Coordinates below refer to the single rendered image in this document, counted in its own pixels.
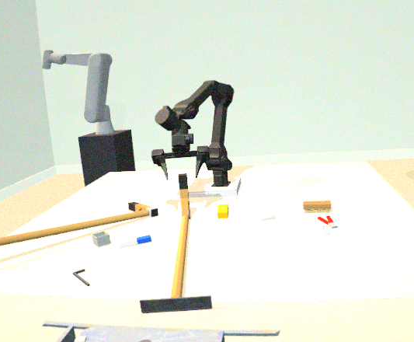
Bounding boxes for long-handled scraper with black blade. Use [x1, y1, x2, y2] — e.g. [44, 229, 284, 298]
[140, 173, 212, 313]

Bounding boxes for red-handled pliers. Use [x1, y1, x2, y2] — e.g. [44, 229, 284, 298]
[318, 216, 338, 229]

